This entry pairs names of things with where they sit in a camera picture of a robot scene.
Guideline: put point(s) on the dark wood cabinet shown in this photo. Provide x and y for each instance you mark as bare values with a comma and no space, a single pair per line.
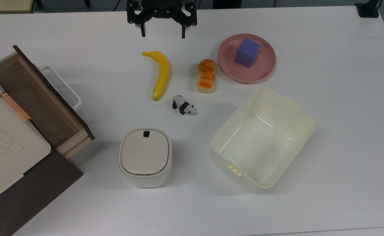
28,193

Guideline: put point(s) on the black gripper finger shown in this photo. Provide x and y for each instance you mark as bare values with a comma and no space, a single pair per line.
183,30
143,29

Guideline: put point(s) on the yellow toy banana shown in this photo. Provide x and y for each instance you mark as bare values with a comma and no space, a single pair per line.
162,73

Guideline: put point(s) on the cream plastic storage box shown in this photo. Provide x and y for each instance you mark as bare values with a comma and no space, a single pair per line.
5,141

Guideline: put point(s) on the orange storage box latch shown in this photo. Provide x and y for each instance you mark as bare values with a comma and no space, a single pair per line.
15,106

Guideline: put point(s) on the light wooden desk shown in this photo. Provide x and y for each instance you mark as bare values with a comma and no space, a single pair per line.
5,6

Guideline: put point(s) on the orange glazed toy bread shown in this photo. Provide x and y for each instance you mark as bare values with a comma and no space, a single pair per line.
206,77

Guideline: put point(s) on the cream open plastic bin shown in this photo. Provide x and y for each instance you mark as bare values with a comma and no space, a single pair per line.
260,144

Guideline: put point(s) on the pink plastic plate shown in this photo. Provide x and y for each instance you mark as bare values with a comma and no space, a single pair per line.
260,72

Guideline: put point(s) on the black and white panda toy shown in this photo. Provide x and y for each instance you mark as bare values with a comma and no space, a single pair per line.
182,106

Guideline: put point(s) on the cream lidded trash can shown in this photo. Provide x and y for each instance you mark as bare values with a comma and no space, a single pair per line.
145,157

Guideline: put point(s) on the black clamp block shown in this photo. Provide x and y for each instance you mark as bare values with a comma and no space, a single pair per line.
368,9

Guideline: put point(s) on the purple foam cube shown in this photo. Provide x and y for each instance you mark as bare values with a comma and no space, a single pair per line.
246,53

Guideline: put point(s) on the wooden drawer with dark front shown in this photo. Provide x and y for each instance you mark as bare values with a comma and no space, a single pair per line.
38,98

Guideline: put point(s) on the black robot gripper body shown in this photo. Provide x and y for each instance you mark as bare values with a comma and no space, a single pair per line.
161,7

